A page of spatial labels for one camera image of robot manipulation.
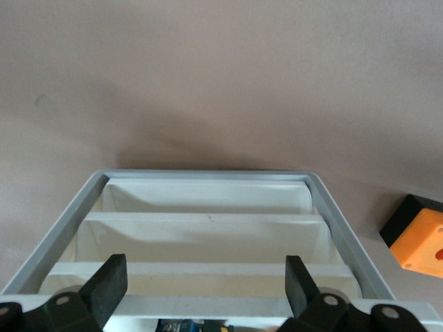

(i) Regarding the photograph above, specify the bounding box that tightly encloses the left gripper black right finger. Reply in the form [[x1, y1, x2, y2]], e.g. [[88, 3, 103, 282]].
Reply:
[[276, 255, 434, 332]]

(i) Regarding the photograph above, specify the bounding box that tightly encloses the white drawer cabinet housing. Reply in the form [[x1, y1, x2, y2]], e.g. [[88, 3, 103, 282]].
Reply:
[[0, 168, 397, 302]]

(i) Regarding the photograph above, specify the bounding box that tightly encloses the yellow push button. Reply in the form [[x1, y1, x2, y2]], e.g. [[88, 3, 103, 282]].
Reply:
[[156, 317, 230, 332]]

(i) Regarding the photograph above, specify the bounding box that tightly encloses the brown table cover sheet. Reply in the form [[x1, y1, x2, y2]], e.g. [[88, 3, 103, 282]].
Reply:
[[0, 0, 443, 302]]

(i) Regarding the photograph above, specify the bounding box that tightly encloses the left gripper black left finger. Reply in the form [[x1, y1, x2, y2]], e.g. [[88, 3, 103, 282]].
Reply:
[[0, 254, 129, 332]]

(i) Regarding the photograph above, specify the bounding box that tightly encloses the orange button enclosure box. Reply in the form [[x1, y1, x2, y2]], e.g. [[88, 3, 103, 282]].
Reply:
[[379, 194, 443, 279]]

